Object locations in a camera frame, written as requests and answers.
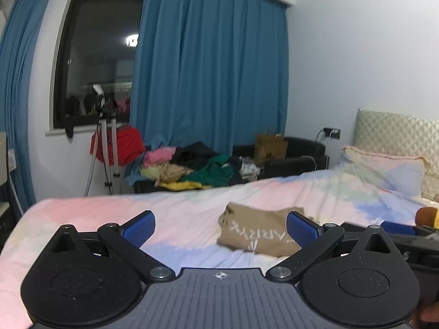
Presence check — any pastel rainbow bed cover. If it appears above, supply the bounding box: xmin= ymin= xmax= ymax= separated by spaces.
xmin=1 ymin=169 xmax=430 ymax=328

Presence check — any green garment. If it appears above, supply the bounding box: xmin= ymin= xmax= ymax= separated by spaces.
xmin=179 ymin=155 xmax=243 ymax=187

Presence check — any yellow garment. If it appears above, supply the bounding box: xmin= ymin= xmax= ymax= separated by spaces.
xmin=159 ymin=180 xmax=211 ymax=192

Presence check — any black and beige chair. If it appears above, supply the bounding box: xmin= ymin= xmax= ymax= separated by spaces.
xmin=0 ymin=132 xmax=14 ymax=246

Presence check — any tan hoodie with white print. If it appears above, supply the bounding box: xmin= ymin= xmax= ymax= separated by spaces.
xmin=216 ymin=203 xmax=304 ymax=257

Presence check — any pink garment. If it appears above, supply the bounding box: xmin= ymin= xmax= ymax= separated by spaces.
xmin=142 ymin=146 xmax=176 ymax=168

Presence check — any pastel pillow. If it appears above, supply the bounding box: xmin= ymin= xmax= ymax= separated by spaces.
xmin=335 ymin=146 xmax=430 ymax=198

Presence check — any blue curtain left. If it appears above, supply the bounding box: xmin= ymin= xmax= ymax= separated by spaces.
xmin=1 ymin=0 xmax=49 ymax=213

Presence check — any silver tripod with phone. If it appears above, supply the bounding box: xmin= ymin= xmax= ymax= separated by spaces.
xmin=84 ymin=84 xmax=122 ymax=197

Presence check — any brown paper bag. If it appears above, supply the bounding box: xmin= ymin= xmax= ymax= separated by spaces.
xmin=254 ymin=133 xmax=288 ymax=162

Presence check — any beige garment in pile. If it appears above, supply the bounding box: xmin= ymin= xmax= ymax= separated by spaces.
xmin=155 ymin=162 xmax=194 ymax=187

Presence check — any black garment pile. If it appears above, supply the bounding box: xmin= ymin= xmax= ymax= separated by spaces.
xmin=170 ymin=142 xmax=229 ymax=171

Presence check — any blue garment in pile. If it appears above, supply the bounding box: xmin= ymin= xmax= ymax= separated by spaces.
xmin=124 ymin=132 xmax=148 ymax=187

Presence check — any dark window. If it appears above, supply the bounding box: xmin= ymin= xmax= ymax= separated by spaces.
xmin=53 ymin=0 xmax=143 ymax=129

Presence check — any right hand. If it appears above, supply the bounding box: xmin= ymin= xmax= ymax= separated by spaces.
xmin=410 ymin=302 xmax=439 ymax=329

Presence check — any red garment on tripod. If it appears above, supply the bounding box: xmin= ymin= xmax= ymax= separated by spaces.
xmin=89 ymin=126 xmax=146 ymax=166

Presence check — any blue curtain right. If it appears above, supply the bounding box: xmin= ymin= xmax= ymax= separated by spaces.
xmin=130 ymin=0 xmax=289 ymax=153

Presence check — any quilted beige headboard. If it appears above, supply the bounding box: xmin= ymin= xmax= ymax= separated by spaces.
xmin=353 ymin=109 xmax=438 ymax=166

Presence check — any blue curtain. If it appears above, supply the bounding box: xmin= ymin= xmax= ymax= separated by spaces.
xmin=130 ymin=0 xmax=289 ymax=153
xmin=1 ymin=0 xmax=49 ymax=213

